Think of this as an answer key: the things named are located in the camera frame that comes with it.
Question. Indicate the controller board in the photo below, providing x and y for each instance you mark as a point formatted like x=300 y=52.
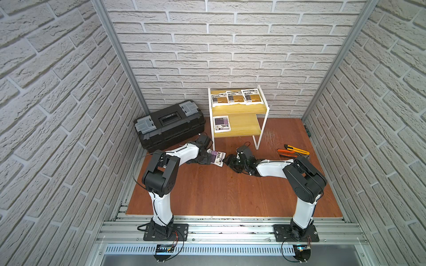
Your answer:
x=302 y=253
x=163 y=252

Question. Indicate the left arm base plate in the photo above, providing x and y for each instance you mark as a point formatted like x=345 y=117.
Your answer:
x=175 y=232

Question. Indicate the black plastic toolbox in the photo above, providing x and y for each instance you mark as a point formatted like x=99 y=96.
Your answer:
x=169 y=126

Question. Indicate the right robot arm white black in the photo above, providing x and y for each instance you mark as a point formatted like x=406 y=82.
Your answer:
x=307 y=182

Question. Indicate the right controller board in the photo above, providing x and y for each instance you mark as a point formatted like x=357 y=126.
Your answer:
x=302 y=253

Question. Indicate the left controller board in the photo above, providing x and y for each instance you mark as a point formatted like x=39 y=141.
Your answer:
x=163 y=252

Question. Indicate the orange handled pliers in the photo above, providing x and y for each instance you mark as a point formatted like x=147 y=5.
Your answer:
x=285 y=153

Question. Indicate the yellow coffee bag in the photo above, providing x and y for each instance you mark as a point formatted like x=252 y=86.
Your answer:
x=252 y=96
x=220 y=99
x=235 y=97

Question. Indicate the yellow utility knife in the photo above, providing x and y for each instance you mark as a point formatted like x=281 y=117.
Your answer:
x=297 y=149

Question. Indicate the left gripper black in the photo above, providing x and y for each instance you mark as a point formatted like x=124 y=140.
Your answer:
x=206 y=152

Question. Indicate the white frame wooden shelf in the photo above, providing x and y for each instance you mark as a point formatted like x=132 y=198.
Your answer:
x=245 y=120

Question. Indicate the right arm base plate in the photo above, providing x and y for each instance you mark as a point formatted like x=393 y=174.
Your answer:
x=291 y=233

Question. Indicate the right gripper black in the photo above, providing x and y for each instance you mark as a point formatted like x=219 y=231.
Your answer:
x=231 y=160

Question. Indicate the aluminium rail frame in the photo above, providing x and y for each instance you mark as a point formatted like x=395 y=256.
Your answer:
x=228 y=236

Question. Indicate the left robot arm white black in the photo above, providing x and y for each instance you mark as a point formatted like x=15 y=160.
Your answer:
x=160 y=178

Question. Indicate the purple coffee bag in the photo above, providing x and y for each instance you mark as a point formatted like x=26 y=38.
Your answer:
x=215 y=157
x=221 y=124

